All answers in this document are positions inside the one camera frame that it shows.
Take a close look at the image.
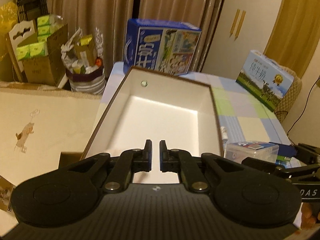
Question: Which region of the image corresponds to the clear plastic box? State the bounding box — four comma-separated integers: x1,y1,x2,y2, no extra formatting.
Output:
224,141,279,163

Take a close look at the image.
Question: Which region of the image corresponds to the green medicine box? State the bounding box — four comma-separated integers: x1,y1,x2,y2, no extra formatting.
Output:
276,155,302,168

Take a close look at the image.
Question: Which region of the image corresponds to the person's right hand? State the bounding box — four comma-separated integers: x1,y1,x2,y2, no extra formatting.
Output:
300,203,319,230

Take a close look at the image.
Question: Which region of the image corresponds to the quilted beige chair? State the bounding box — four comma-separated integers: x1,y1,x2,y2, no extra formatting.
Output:
274,66,302,123

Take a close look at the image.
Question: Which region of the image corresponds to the small white pill bottle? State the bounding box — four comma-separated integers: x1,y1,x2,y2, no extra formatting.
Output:
220,126,228,143

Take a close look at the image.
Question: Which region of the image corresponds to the checked blue green tablecloth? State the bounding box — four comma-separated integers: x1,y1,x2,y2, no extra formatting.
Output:
100,61,302,170

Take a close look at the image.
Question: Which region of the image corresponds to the brown cardboard storage box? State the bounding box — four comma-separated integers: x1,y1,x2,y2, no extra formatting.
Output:
82,67,223,184

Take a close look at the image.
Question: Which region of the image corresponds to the light blue milk carton box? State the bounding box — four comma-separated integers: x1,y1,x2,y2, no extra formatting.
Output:
236,50,294,112

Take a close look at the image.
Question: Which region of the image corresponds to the dark blue milk carton box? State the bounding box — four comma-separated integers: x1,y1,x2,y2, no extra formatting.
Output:
123,18,201,75

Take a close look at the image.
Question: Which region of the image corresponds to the bin with trash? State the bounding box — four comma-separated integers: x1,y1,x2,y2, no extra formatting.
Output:
61,28,106,95

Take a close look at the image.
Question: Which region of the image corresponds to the small booklet on bed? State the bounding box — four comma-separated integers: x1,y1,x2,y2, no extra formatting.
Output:
0,176,16,212

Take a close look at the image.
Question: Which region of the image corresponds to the cardboard box with green tissues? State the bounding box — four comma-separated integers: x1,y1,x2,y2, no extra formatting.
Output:
5,14,68,87

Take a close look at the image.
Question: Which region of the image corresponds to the yellow plastic bag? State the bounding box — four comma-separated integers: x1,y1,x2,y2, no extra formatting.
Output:
0,1,18,61

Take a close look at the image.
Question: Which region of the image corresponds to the black power cable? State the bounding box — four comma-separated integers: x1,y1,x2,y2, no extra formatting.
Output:
286,76,320,138

